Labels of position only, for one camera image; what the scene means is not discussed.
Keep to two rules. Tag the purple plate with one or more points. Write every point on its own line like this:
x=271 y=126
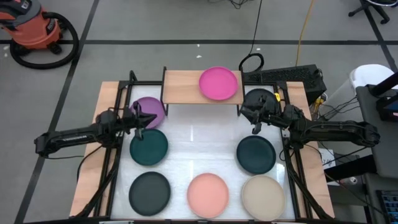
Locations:
x=154 y=107

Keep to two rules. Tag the black computer case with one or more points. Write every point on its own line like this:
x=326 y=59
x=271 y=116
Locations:
x=295 y=76

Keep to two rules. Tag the beige plate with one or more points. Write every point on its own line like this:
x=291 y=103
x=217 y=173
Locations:
x=263 y=198

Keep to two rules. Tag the black keyboard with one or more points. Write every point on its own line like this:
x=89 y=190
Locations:
x=388 y=205

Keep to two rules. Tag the grey side desk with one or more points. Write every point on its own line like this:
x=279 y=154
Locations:
x=385 y=149

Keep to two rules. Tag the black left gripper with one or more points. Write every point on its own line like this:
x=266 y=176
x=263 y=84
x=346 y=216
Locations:
x=132 y=119

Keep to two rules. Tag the small yellow connector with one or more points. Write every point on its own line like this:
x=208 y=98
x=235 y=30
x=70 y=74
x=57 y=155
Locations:
x=277 y=97

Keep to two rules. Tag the black office chair base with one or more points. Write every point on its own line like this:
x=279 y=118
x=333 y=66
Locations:
x=373 y=9

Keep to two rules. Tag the magenta pink plate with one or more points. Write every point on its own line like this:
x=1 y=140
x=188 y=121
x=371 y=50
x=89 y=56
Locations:
x=218 y=83

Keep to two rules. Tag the black aluminium table frame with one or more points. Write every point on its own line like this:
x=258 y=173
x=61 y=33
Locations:
x=143 y=83

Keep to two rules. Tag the orange shop vacuum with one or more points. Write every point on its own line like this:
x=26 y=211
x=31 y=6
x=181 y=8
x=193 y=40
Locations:
x=34 y=31
x=74 y=40

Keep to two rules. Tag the dark blue teal plate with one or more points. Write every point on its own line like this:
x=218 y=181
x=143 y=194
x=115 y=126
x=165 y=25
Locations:
x=256 y=154

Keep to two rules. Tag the charcoal grey plate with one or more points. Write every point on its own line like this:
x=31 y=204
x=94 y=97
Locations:
x=149 y=193

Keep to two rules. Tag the wooden shelf with black frame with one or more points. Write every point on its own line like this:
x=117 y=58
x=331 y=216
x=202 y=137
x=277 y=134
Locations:
x=180 y=87

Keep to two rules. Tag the black device with screen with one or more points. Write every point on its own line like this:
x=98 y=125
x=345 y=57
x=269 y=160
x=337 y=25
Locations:
x=384 y=109

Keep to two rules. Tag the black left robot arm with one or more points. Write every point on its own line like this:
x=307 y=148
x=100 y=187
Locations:
x=68 y=138

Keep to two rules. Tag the white bin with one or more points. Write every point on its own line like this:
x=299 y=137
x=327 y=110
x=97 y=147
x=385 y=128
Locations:
x=367 y=76

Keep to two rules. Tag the salmon peach plate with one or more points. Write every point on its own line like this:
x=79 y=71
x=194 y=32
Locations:
x=207 y=195

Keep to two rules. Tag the wooden table board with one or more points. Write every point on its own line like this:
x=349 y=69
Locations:
x=93 y=174

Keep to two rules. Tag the green teal plate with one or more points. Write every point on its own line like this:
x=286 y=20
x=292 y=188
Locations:
x=149 y=149

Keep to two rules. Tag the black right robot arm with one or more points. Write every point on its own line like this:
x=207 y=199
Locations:
x=335 y=129

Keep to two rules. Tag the black plate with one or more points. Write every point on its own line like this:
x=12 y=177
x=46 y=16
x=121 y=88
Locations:
x=259 y=92

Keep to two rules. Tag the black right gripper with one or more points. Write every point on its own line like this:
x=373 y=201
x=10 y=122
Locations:
x=265 y=110

